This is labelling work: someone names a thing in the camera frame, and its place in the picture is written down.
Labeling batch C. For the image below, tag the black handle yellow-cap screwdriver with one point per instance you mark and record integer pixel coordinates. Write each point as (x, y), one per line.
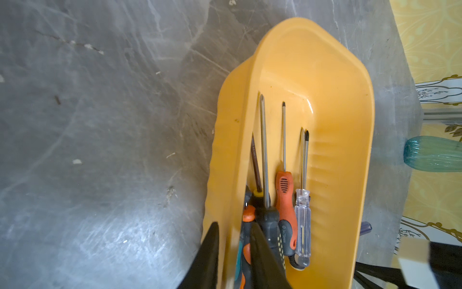
(268, 215)

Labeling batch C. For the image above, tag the yellow plastic storage box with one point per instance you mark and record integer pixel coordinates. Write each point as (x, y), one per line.
(310, 82)

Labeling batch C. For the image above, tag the black yellow small screwdriver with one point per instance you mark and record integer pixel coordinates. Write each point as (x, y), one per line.
(257, 195)

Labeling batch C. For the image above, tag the small orange black screwdriver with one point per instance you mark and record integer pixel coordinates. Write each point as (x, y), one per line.
(285, 190)

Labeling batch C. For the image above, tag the red clear purple screwdriver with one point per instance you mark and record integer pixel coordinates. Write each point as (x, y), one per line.
(365, 228)

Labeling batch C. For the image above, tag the large orange black screwdriver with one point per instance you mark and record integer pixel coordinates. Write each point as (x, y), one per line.
(247, 220)

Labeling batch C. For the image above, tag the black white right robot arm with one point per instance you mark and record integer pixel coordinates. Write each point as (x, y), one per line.
(422, 265)

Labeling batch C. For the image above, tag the clear handle screwdriver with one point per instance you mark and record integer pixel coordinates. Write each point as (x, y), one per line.
(301, 259)

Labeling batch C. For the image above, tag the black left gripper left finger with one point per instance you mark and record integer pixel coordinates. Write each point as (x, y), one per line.
(203, 272)

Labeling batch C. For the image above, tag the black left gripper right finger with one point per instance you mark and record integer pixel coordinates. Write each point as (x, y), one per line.
(266, 272)

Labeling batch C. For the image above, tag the green black screwdriver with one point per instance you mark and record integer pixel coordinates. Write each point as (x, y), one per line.
(239, 272)

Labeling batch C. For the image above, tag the teal spray bottle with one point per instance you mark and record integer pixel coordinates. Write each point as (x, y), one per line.
(433, 154)

